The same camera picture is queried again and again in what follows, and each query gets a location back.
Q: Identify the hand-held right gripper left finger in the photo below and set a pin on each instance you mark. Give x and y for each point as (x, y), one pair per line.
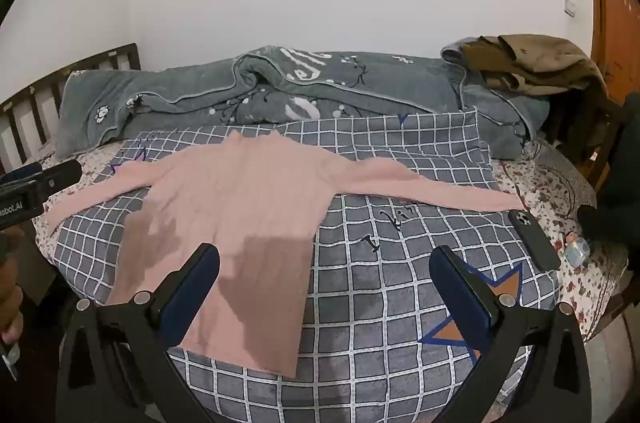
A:
(196, 283)

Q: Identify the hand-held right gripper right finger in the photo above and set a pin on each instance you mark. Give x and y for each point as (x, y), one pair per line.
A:
(457, 288)

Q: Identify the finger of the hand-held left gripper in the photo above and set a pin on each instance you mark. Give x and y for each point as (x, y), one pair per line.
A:
(62, 175)

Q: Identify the pink knit sweater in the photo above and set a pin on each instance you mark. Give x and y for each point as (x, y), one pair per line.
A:
(240, 203)

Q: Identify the brown clothes pile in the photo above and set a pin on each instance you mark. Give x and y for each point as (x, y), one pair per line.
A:
(540, 63)

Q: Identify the person's left hand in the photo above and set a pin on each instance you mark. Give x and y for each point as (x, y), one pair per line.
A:
(10, 308)

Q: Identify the grey checked star blanket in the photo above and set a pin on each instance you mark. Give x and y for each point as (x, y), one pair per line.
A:
(390, 303)

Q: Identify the black phone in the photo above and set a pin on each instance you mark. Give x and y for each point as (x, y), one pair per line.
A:
(532, 240)

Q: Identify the dark wooden headboard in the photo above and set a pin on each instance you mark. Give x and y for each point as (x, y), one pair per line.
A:
(125, 53)

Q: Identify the grey floral quilt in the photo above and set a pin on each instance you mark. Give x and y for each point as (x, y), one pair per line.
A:
(200, 88)

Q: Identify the dark wooden chair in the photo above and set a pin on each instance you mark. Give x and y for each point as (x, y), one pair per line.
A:
(595, 113)

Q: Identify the orange wooden door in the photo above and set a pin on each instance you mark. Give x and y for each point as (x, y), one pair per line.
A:
(617, 13)

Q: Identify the white wall switch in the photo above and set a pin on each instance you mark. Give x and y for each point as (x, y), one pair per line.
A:
(570, 5)

